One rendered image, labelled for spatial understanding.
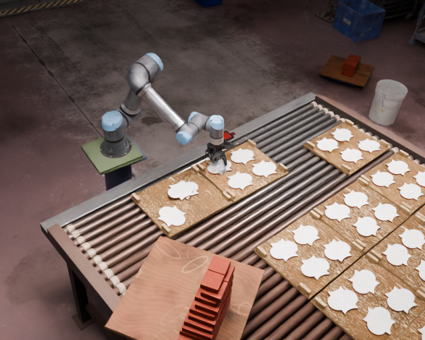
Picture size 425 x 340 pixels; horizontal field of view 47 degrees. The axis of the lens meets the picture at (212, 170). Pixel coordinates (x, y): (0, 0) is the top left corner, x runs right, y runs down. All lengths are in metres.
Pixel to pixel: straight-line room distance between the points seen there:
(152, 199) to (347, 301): 1.08
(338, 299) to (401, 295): 0.29
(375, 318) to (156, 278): 0.95
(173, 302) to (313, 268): 0.70
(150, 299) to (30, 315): 1.43
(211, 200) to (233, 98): 2.66
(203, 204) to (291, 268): 0.57
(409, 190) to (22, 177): 2.93
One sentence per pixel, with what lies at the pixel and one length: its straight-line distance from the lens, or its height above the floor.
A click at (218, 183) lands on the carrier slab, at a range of 2.66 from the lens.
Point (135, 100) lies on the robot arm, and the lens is 2.77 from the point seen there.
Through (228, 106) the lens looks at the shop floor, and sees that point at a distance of 4.98.
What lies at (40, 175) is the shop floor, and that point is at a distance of 4.23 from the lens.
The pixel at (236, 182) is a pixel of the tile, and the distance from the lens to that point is 2.67.
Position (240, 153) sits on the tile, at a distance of 2.86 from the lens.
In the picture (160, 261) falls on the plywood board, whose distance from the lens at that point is 2.16.
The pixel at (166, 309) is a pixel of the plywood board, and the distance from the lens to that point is 2.02.
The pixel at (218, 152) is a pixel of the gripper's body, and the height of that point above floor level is 1.08.
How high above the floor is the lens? 2.74
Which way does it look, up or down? 41 degrees down
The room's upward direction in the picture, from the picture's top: 5 degrees clockwise
